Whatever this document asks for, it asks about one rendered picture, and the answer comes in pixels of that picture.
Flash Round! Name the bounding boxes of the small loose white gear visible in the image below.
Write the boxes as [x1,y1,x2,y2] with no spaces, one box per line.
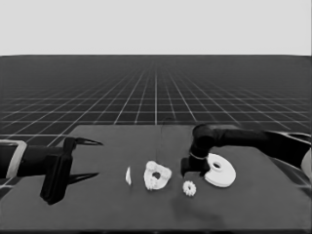
[181,179,197,197]

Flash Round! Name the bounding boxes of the large thick white disc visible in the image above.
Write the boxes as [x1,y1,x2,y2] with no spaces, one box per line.
[203,152,238,189]

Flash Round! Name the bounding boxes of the white round carrier with pins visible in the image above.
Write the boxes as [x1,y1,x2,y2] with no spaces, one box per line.
[143,160,173,191]

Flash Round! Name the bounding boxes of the white gear on carrier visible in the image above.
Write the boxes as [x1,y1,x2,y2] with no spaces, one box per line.
[145,160,159,173]
[143,178,159,191]

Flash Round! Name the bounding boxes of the small thin T-shaped piece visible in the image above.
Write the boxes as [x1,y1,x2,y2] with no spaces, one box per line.
[125,166,133,186]

